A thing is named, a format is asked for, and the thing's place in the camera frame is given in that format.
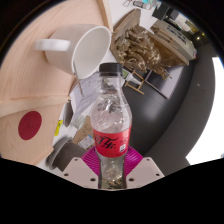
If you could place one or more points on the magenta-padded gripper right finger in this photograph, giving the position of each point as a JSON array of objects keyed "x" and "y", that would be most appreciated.
[{"x": 145, "y": 171}]

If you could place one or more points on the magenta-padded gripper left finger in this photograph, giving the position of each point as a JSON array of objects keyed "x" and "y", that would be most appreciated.
[{"x": 80, "y": 171}]

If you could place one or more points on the clear red-labelled drink bottle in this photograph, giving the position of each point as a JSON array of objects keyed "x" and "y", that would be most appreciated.
[{"x": 111, "y": 140}]

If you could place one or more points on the small yellow tag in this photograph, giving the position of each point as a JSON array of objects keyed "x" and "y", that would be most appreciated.
[{"x": 58, "y": 127}]

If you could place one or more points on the small white jar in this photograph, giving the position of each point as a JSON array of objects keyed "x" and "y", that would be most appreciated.
[{"x": 67, "y": 113}]

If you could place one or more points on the flat round red coaster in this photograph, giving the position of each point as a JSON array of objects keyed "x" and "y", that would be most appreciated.
[{"x": 30, "y": 125}]

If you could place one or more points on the long ceiling light strip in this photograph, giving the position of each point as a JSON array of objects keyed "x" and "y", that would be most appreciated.
[{"x": 210, "y": 133}]

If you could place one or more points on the light wooden drawing board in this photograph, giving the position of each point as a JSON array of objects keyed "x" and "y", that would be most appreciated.
[
  {"x": 30, "y": 76},
  {"x": 10, "y": 116}
]

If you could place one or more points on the small green-labelled white bottle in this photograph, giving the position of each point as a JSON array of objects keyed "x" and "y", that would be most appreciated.
[{"x": 131, "y": 77}]

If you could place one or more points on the golden brown sculpture on base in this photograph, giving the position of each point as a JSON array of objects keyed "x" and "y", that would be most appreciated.
[{"x": 140, "y": 50}]

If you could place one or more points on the white ceramic mug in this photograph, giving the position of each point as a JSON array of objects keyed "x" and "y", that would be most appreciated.
[{"x": 90, "y": 50}]

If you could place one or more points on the black flat box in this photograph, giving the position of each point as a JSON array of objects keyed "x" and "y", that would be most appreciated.
[{"x": 163, "y": 11}]

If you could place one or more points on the black wall screen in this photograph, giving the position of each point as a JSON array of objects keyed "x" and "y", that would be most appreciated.
[{"x": 173, "y": 81}]

